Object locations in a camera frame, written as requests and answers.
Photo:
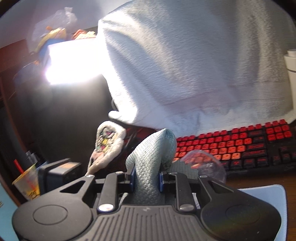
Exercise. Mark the light green waffle cloth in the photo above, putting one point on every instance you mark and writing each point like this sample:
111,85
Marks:
156,150

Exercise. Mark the black box device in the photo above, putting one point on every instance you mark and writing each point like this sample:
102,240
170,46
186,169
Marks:
57,174

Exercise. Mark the red keycap black keyboard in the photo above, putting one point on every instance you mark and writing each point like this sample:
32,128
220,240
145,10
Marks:
247,150

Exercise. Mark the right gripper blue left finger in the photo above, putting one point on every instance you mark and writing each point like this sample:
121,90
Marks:
130,177

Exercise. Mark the clear plastic measuring cup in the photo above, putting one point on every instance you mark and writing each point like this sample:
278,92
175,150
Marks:
204,164

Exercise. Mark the printed light blue mat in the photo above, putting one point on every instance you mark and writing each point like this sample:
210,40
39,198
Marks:
227,213

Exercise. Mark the bright white box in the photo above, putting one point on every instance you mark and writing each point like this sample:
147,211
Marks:
72,62

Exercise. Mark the clear plastic bag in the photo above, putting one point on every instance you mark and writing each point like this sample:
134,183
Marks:
55,26

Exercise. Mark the fluffy white patterned slipper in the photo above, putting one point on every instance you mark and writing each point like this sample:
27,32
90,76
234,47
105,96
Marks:
108,145

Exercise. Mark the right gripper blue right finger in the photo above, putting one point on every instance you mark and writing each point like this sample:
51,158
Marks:
163,182

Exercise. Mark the white cylindrical humidifier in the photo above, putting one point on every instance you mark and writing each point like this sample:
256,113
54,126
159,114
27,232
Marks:
290,62

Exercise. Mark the yellow printed plastic cup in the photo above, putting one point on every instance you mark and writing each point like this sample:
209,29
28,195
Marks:
27,183

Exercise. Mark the large white terry towel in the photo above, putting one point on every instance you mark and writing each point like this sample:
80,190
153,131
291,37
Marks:
197,66

